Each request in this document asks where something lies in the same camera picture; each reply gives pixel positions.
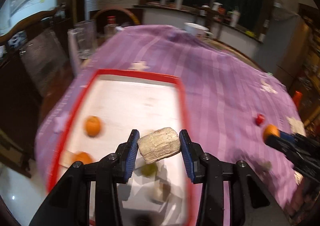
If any orange mandarin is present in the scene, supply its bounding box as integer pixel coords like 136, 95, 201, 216
263, 124, 280, 143
84, 115, 101, 137
72, 152, 94, 164

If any small beige block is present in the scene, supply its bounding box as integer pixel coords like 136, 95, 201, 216
151, 180, 171, 203

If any large beige layered block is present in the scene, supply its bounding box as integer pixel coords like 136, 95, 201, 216
137, 127, 181, 164

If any round beige chunk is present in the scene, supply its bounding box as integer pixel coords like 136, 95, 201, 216
261, 161, 272, 171

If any red tomato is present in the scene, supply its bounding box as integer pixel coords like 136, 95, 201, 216
133, 214, 154, 226
255, 113, 265, 126

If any cream knitted cloth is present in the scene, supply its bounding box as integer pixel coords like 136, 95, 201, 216
286, 117, 306, 136

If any orange red object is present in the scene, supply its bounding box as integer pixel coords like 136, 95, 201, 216
292, 91, 303, 109

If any purple striped tablecloth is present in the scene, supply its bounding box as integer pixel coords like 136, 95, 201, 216
36, 25, 299, 225

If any red rimmed white tray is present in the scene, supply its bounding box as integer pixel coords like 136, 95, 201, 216
47, 69, 193, 225

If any white thermos bottle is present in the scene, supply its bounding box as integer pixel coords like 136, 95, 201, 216
230, 7, 241, 27

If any white mug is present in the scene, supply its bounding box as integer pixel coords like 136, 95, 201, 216
184, 23, 213, 38

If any dark small side table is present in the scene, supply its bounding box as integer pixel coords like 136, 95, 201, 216
193, 5, 231, 40

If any wooden chair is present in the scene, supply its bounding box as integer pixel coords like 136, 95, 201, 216
1, 4, 68, 97

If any red capped bottle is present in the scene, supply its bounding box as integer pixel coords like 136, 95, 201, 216
104, 16, 117, 40

